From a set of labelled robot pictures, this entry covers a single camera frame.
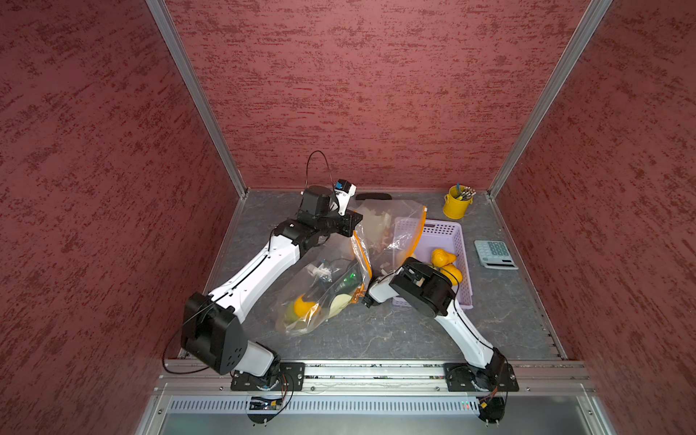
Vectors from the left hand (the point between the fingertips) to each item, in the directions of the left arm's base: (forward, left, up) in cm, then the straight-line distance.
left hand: (358, 221), depth 78 cm
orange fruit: (-21, +16, -14) cm, 30 cm away
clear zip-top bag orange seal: (+10, -11, -20) cm, 25 cm away
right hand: (-20, +15, -17) cm, 30 cm away
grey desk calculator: (+4, -52, -24) cm, 57 cm away
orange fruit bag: (-7, -33, -20) cm, 39 cm away
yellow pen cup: (+24, -39, -21) cm, 50 cm away
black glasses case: (+37, -7, -27) cm, 46 cm away
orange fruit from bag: (0, -29, -20) cm, 36 cm away
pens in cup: (+21, -40, -9) cm, 46 cm away
